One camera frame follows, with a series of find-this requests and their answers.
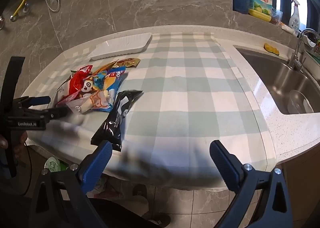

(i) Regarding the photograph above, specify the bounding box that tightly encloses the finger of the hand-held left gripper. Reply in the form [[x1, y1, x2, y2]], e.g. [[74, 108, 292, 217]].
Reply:
[[15, 96, 52, 109], [26, 106, 70, 124]]

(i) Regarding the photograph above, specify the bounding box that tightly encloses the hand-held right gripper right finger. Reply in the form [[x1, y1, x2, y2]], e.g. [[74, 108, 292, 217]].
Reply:
[[210, 140, 293, 228]]

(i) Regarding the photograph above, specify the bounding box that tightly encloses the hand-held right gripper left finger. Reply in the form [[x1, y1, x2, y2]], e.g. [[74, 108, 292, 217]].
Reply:
[[29, 140, 113, 228]]

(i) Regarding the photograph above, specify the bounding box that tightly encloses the pile of snack packets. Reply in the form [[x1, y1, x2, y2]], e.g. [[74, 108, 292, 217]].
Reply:
[[48, 60, 129, 116]]

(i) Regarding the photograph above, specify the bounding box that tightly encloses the black snack packet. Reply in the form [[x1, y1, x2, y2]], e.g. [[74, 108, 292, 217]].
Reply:
[[90, 90, 143, 153]]

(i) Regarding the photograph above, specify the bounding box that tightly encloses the tan snack packet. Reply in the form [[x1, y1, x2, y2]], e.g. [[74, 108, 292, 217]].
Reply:
[[110, 57, 140, 69]]

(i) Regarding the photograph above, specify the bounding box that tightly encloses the white plastic tray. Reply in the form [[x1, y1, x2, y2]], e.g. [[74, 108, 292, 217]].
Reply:
[[89, 33, 153, 61]]

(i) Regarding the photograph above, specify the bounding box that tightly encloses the person's left hand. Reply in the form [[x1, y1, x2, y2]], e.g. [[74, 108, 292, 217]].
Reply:
[[0, 131, 28, 159]]

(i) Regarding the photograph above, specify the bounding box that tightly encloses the white plastic bag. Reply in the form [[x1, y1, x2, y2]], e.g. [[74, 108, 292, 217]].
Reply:
[[92, 175, 125, 200]]

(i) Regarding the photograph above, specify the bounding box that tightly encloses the green plastic bag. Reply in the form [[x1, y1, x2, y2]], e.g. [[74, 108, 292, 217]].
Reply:
[[44, 156, 67, 172]]

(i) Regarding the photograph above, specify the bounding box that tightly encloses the black slipper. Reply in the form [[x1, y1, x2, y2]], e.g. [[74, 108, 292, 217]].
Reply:
[[132, 184, 150, 205], [140, 213, 172, 228]]

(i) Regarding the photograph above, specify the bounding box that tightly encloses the wooden base cabinet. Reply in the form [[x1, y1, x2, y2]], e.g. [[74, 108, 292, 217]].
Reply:
[[281, 141, 320, 228]]

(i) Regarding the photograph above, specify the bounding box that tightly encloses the green white checked tablecloth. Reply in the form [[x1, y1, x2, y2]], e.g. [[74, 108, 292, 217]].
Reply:
[[27, 31, 277, 191]]

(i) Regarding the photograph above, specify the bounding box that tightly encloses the plate in sink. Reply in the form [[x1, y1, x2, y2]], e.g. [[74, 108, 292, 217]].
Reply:
[[287, 90, 315, 114]]

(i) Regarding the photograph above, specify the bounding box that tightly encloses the steel sink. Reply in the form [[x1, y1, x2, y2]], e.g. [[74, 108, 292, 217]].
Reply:
[[235, 46, 320, 116]]

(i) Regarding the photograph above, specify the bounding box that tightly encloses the yellow sponge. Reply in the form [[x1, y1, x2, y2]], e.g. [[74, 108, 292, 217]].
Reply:
[[264, 43, 280, 55]]

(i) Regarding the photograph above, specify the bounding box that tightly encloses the steel faucet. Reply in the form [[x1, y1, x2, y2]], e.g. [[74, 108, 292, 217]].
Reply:
[[287, 28, 319, 71]]

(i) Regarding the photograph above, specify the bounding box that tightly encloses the white spray bottle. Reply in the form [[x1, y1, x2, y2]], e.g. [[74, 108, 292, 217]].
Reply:
[[288, 0, 301, 37]]

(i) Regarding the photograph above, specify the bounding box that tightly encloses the blue utensil holder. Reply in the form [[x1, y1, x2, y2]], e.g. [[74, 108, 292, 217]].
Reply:
[[232, 0, 250, 15]]

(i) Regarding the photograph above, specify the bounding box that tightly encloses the yellow detergent bottle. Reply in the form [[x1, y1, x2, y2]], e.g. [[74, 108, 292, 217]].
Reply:
[[248, 0, 273, 22]]

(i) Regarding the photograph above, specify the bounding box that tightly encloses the yellow hose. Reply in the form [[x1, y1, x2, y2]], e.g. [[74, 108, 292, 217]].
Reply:
[[10, 0, 28, 22]]

